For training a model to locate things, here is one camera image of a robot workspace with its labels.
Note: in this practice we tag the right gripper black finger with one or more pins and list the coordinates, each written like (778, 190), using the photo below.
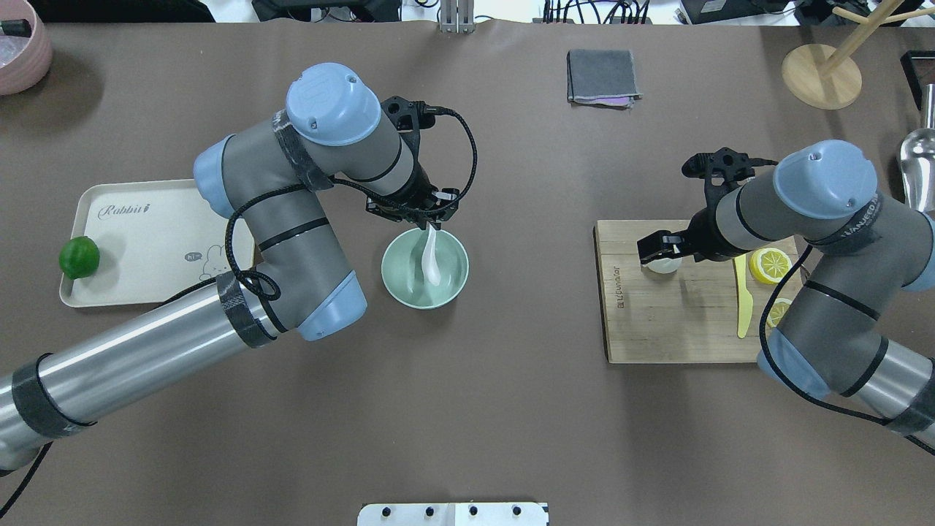
(661, 244)

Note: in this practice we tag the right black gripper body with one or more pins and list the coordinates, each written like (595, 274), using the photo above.
(703, 232)

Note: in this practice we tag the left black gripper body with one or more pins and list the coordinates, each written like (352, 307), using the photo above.
(421, 196)

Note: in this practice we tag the white steamed bun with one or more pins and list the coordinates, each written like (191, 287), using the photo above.
(664, 266)

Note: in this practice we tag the white ceramic spoon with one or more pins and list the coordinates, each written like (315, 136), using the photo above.
(429, 261)

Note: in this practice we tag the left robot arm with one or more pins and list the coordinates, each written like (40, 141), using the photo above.
(332, 130)

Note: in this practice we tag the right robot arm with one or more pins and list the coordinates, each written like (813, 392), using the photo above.
(826, 348)

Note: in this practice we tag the mint green bowl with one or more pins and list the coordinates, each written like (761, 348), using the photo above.
(403, 276)

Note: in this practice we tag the pink bowl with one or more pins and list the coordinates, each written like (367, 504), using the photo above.
(25, 60)

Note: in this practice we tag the lower lemon half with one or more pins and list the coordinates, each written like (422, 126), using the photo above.
(769, 265)

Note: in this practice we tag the bamboo cutting board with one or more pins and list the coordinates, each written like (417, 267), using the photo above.
(688, 316)

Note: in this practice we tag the yellow plastic knife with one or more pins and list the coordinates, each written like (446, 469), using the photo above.
(744, 297)

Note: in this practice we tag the upper lemon slice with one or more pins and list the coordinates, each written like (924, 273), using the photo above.
(777, 310)

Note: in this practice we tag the grey folded cloth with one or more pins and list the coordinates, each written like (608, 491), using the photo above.
(602, 78)

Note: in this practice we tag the wooden mug tree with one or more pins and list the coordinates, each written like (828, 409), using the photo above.
(826, 77)

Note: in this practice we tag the metal scoop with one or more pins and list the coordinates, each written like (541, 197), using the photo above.
(916, 158)

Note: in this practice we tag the cream rabbit tray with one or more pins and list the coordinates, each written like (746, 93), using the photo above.
(155, 239)

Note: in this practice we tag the green lime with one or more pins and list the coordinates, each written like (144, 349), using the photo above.
(79, 258)

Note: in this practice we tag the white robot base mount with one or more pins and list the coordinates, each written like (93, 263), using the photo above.
(510, 512)

